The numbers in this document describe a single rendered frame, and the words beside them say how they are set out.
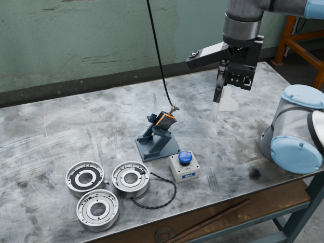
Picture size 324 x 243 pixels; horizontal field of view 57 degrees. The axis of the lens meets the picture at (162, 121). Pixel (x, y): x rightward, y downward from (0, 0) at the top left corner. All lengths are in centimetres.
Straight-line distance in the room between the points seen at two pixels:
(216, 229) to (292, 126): 49
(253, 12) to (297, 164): 38
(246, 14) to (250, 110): 58
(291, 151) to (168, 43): 192
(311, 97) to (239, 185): 31
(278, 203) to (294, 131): 49
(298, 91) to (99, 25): 172
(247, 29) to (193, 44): 202
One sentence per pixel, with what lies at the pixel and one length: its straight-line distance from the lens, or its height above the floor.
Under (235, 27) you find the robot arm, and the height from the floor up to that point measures 125.
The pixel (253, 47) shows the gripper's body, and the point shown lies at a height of 120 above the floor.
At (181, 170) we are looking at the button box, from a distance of 86.
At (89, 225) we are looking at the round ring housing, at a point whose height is 84.
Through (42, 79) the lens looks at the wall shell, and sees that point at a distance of 252.
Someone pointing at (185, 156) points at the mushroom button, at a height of 87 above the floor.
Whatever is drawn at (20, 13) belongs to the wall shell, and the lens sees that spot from 228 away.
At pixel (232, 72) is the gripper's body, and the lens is 70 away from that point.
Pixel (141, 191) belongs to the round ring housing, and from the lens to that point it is 83.
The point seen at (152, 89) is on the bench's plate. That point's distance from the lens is 120.
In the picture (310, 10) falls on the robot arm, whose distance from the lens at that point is 63.
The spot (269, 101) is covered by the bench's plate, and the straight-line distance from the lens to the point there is 123.
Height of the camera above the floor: 152
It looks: 43 degrees down
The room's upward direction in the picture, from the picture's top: 2 degrees clockwise
